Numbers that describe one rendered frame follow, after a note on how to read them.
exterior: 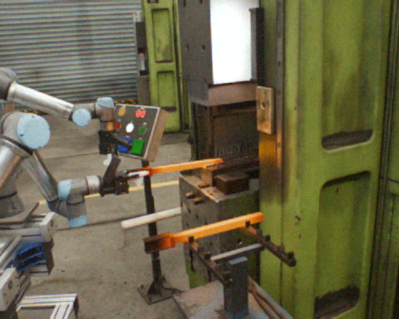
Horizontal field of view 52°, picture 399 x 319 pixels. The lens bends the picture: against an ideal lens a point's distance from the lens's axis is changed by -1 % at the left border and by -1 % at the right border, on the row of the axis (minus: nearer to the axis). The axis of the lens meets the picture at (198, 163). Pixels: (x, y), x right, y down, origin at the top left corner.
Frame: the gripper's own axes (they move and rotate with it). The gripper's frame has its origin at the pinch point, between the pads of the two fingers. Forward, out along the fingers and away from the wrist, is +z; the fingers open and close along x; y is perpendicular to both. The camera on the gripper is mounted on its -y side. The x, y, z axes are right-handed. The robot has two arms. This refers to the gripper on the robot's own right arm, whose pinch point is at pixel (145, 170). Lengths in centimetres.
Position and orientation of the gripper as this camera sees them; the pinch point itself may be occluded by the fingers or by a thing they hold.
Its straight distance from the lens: 173.9
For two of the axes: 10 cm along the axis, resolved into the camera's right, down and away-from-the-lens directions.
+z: 8.9, -1.6, 4.2
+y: 0.3, 9.6, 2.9
